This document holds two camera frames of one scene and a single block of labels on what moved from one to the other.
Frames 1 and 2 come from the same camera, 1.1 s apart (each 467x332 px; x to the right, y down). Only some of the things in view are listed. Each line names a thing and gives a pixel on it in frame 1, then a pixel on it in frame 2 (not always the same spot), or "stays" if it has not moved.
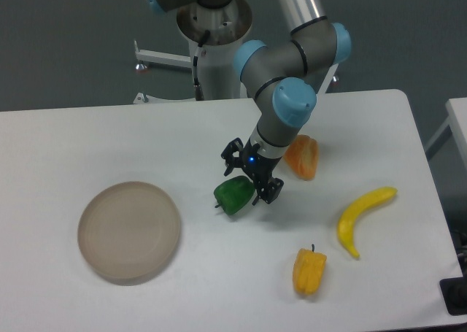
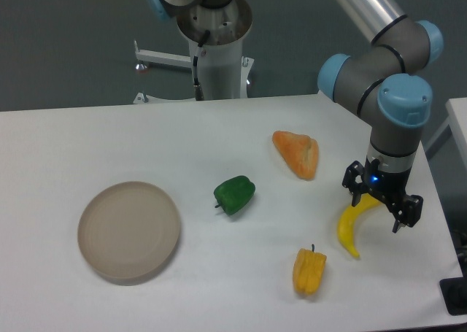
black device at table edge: (454, 292) stays
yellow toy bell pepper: (308, 270) stays
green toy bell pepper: (234, 194) stays
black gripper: (259, 167) → (388, 188)
